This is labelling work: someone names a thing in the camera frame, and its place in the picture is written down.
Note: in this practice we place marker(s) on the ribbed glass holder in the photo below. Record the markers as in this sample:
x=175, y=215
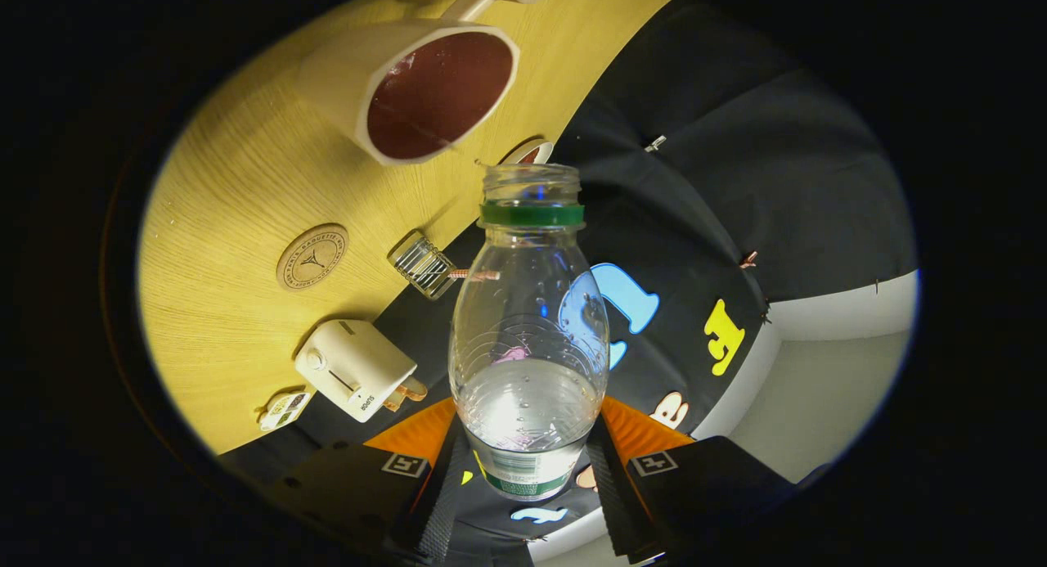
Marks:
x=421, y=264

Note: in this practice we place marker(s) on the copper clip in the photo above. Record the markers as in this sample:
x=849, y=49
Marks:
x=748, y=260

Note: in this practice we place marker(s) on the round cork coaster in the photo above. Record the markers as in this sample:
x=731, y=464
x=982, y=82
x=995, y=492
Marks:
x=311, y=258

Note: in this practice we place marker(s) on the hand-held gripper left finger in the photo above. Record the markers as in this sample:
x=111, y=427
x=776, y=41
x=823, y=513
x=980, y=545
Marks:
x=438, y=510

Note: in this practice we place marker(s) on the silver clip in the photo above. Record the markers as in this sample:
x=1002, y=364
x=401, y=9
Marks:
x=655, y=143

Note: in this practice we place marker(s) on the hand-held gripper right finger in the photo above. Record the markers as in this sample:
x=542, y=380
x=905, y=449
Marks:
x=613, y=501

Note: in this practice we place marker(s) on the black backdrop cloth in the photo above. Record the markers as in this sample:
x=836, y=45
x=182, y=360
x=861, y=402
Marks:
x=736, y=182

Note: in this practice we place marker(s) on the cream toaster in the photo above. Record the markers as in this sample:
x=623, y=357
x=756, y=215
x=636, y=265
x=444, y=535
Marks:
x=352, y=362

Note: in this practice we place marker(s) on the toast slice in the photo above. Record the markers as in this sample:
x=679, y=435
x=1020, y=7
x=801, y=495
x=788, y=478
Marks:
x=393, y=402
x=414, y=389

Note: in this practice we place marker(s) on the wooden table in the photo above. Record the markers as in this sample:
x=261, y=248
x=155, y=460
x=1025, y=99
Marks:
x=229, y=305

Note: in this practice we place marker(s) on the clear plastic juice bottle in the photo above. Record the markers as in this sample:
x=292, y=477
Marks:
x=527, y=411

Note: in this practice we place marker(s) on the divided dish of beans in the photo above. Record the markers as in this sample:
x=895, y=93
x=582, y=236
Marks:
x=285, y=411

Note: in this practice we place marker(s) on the small round plate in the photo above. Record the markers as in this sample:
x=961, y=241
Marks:
x=546, y=151

